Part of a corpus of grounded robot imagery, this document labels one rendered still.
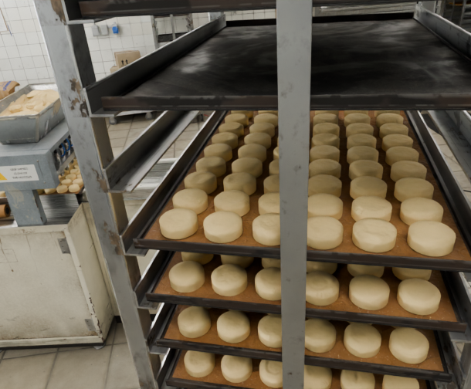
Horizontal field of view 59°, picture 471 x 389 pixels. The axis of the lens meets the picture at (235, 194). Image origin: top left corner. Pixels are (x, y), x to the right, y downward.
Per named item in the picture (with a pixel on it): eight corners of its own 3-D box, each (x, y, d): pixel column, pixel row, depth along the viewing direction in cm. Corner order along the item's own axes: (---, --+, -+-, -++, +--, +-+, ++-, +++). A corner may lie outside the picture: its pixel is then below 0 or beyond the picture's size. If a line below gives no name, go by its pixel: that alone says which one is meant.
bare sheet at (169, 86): (226, 27, 95) (225, 20, 94) (412, 19, 86) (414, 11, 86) (103, 110, 44) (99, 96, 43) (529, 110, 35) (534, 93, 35)
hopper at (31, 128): (-19, 150, 174) (-32, 118, 167) (36, 109, 223) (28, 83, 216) (48, 146, 173) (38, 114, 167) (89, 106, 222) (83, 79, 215)
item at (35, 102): (-21, 135, 172) (-26, 120, 169) (34, 98, 219) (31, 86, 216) (42, 130, 171) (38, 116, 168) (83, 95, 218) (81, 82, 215)
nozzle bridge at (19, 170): (-6, 228, 184) (-36, 158, 167) (55, 160, 247) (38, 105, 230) (67, 224, 183) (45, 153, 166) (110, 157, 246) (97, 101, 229)
